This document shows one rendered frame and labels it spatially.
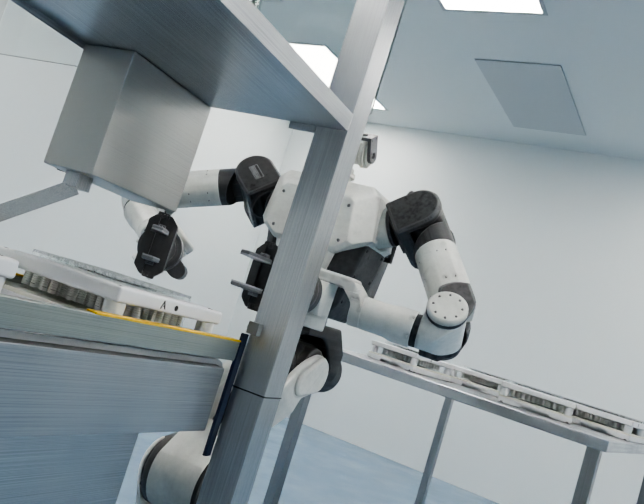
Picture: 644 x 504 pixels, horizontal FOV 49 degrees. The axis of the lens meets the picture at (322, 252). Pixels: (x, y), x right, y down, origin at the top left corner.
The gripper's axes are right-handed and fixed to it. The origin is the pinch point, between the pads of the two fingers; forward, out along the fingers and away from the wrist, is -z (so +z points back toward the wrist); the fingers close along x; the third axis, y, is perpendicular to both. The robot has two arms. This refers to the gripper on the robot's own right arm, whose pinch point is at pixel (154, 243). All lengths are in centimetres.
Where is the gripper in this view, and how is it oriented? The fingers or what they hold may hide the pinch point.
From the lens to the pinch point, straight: 133.0
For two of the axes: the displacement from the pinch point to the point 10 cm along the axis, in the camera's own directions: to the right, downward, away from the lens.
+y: -9.4, -3.1, -1.1
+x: -3.0, 9.5, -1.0
